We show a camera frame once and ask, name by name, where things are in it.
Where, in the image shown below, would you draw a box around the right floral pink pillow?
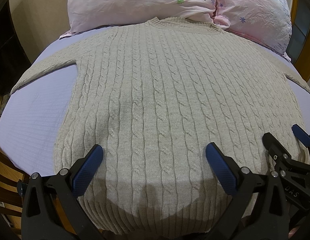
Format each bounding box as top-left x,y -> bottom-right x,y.
214,0 -> 292,56

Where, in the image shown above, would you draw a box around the lavender bed sheet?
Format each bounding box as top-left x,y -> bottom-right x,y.
0,18 -> 310,184

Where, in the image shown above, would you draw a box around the beige cable knit sweater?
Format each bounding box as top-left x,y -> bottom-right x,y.
13,17 -> 310,238

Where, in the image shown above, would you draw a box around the floral pink pillow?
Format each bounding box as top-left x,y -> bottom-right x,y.
214,0 -> 292,56
61,0 -> 216,38

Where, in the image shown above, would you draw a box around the left floral pink pillow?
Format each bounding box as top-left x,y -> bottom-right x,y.
61,0 -> 216,38

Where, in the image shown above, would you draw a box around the wooden headboard frame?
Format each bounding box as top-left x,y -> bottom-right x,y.
286,0 -> 310,82

